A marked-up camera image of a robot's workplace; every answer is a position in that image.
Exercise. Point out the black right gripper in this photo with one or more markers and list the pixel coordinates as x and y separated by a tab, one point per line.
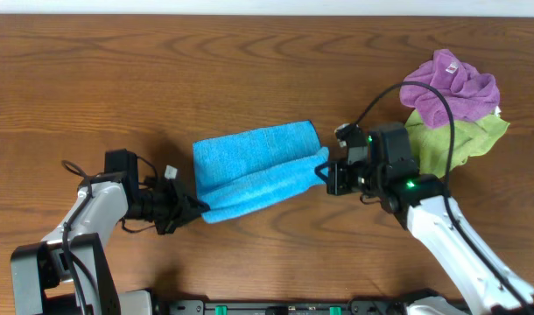
335	185

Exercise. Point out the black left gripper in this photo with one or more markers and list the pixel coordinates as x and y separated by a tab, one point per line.
182	207

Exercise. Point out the blue microfiber cloth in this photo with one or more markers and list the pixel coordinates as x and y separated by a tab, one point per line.
245	172

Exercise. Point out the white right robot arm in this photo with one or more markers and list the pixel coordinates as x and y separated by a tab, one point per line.
424	207

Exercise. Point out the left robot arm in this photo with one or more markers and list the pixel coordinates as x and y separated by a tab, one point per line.
67	272

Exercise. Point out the green microfiber cloth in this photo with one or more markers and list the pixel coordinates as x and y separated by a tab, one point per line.
471	139

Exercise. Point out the purple microfiber cloth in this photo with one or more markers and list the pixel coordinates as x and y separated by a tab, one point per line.
471	95

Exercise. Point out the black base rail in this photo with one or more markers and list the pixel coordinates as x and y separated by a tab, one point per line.
425	302

